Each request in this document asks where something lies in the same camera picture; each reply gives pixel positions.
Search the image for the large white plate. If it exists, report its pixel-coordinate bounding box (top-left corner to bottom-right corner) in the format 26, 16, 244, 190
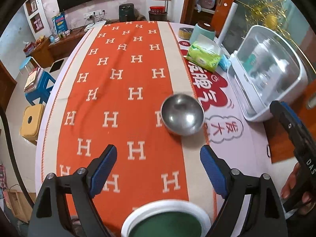
120, 199, 211, 236

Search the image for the right hand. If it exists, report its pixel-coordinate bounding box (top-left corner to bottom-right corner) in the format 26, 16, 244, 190
281, 162, 315, 215

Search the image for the white dish cabinet box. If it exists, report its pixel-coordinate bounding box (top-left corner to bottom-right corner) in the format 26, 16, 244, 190
227, 25, 308, 122

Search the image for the medium steel bowl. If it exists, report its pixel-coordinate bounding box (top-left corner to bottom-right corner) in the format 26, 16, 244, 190
160, 93, 205, 136

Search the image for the green plate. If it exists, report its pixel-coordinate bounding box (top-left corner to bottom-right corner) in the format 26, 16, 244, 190
129, 212, 202, 237

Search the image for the orange H-pattern blanket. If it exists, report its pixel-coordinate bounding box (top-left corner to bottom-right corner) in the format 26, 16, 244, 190
41, 21, 227, 235

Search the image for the yellow plastic stool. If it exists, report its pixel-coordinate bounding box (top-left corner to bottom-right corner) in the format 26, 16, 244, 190
20, 104, 45, 146

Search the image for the blue plastic stool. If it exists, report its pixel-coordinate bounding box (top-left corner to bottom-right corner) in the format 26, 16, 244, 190
25, 71, 56, 106

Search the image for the green tissue pack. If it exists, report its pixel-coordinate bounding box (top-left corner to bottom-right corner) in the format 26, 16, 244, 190
186, 40, 223, 72

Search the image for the white paper roll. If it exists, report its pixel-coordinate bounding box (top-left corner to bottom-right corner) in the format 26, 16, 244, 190
217, 2, 238, 46

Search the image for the stack of books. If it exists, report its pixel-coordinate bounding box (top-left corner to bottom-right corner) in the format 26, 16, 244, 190
24, 67, 44, 93

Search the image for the mint green canister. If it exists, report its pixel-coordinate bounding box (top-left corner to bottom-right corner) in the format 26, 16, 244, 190
189, 20, 215, 44

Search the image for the wooden TV cabinet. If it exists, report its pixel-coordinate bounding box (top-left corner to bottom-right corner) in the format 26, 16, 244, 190
29, 19, 119, 69

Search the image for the light blue stool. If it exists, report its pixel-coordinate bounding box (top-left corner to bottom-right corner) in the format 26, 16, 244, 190
19, 56, 35, 74

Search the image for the blue poster board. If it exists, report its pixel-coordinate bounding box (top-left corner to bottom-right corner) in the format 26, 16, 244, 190
52, 12, 68, 34

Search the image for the black air fryer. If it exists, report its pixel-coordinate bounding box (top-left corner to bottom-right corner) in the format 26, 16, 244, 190
118, 3, 135, 22

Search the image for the red basket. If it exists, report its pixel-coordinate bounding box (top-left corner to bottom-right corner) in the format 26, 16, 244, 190
150, 6, 165, 14

